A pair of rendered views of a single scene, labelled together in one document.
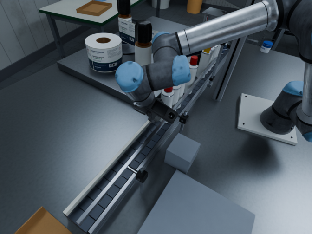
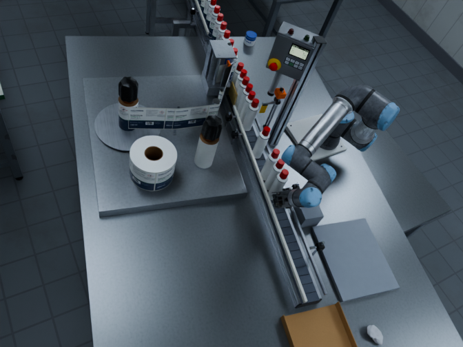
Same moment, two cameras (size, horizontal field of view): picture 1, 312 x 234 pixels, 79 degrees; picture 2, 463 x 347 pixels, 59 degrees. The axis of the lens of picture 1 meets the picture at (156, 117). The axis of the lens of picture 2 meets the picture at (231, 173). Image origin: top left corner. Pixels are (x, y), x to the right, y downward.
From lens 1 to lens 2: 144 cm
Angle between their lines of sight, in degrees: 39
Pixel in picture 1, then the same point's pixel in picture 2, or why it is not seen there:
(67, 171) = (258, 289)
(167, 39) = (303, 155)
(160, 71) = (326, 184)
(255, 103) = (301, 129)
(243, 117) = not seen: hidden behind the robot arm
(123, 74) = (313, 200)
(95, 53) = (163, 175)
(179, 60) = (331, 171)
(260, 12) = (344, 112)
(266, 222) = (369, 217)
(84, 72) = (150, 202)
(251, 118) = not seen: hidden behind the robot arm
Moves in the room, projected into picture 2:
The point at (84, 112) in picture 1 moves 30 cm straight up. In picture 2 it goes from (202, 239) to (213, 205)
